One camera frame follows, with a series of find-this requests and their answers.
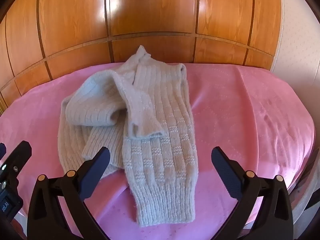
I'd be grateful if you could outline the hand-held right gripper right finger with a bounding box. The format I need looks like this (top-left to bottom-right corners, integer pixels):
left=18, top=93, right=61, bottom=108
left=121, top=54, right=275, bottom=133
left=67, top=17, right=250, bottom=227
left=211, top=147, right=294, bottom=240

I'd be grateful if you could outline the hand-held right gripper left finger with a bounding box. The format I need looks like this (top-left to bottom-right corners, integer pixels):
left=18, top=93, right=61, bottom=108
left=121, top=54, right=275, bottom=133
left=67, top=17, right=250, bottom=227
left=27, top=147, right=110, bottom=240

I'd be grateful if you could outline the light knit sweater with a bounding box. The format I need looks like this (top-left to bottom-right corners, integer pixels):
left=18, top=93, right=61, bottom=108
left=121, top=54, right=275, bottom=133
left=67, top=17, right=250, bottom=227
left=57, top=45, right=199, bottom=224

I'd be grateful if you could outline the pink bed blanket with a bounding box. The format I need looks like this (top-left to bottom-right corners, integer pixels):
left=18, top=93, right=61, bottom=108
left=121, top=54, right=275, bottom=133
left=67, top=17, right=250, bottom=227
left=0, top=61, right=317, bottom=240

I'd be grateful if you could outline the white bed base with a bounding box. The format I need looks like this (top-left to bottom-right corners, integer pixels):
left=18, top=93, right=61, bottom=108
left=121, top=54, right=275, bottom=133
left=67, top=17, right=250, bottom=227
left=287, top=145, right=320, bottom=228

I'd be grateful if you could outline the wooden wardrobe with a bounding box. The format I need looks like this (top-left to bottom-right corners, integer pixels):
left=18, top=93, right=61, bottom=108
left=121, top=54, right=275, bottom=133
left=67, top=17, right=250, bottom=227
left=0, top=0, right=285, bottom=110

